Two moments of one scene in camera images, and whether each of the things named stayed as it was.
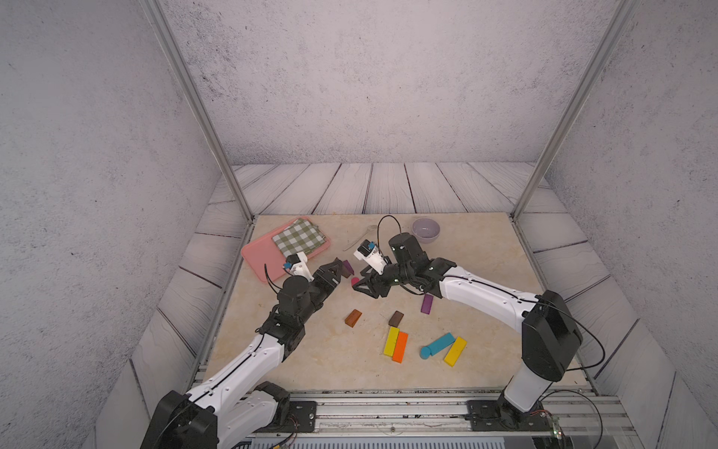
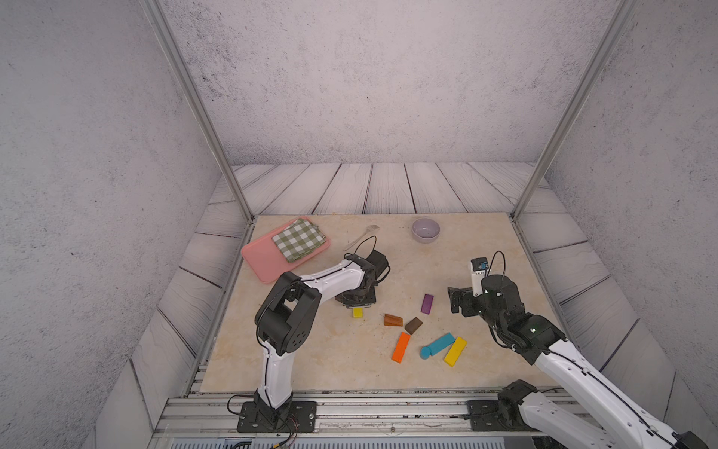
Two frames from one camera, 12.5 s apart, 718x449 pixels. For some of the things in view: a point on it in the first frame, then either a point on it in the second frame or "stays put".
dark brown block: (395, 319) → (413, 325)
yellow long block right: (455, 351) stays put
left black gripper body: (316, 293) → (361, 298)
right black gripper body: (394, 275) → (470, 305)
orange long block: (400, 347) stays put
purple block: (427, 303) stays put
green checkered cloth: (299, 236) stays put
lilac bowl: (426, 230) stays put
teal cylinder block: (437, 346) stays put
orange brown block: (353, 318) → (391, 320)
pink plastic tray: (265, 258) stays put
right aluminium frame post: (621, 15) stays put
